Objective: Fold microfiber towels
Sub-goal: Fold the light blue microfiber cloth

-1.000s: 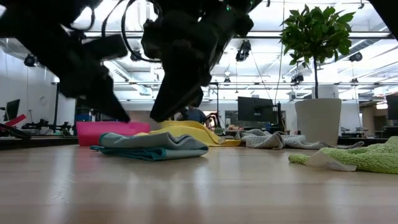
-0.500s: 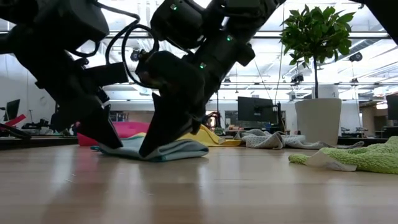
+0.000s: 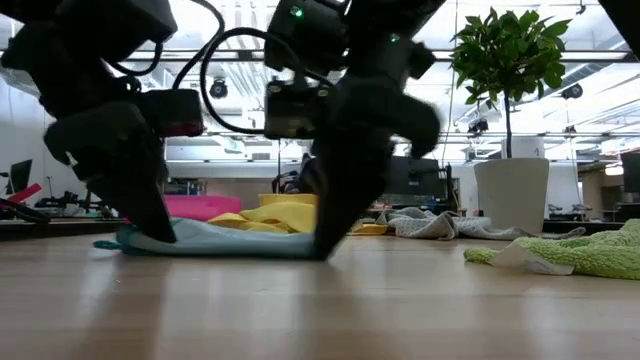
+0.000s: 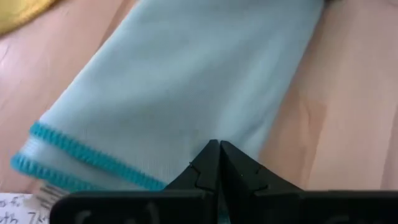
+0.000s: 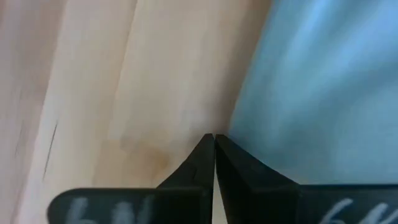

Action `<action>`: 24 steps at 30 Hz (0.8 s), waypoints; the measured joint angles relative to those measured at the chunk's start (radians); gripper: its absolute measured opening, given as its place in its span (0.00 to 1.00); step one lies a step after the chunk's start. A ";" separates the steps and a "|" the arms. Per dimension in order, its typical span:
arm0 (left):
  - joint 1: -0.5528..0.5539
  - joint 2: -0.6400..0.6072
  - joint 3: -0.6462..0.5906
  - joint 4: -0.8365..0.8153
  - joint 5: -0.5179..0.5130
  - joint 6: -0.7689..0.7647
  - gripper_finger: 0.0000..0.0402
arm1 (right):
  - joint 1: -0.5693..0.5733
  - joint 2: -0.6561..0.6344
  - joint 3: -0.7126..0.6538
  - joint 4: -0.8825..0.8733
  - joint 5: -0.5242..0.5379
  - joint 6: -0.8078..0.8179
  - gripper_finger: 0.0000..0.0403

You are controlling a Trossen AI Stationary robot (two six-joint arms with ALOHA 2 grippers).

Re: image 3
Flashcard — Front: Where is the light blue towel teal edge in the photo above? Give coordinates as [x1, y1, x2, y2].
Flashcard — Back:
[93, 217, 321, 260]

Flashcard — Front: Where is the black monitor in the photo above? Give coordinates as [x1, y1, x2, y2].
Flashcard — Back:
[621, 152, 640, 194]
[9, 158, 34, 192]
[389, 155, 449, 197]

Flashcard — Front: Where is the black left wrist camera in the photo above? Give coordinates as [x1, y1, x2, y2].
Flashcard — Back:
[139, 88, 205, 139]

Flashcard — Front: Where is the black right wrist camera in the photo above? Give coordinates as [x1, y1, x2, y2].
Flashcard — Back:
[263, 79, 334, 140]

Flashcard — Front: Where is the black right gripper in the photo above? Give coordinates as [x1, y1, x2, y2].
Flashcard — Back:
[313, 77, 444, 260]

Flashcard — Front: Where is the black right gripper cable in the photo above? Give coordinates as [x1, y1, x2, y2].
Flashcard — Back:
[199, 27, 321, 136]

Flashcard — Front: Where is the grey microfiber towel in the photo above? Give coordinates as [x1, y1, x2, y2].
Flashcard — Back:
[375, 206, 539, 242]

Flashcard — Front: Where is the yellow towel with white tag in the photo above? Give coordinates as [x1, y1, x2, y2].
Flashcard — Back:
[207, 193, 389, 237]

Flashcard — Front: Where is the potted tree in white pot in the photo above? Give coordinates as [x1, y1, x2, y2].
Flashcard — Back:
[451, 9, 573, 234]

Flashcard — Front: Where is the red panel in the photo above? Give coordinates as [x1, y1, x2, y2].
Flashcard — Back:
[0, 183, 44, 205]

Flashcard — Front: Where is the pink plastic bin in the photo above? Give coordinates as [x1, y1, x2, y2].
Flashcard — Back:
[124, 194, 244, 224]

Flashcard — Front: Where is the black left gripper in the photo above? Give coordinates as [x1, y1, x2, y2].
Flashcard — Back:
[44, 102, 177, 245]

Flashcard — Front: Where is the lime green fluffy towel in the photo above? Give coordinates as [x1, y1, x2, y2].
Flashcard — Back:
[463, 218, 640, 281]

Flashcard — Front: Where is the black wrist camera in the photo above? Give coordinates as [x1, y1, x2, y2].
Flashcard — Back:
[263, 79, 334, 140]
[139, 88, 205, 139]

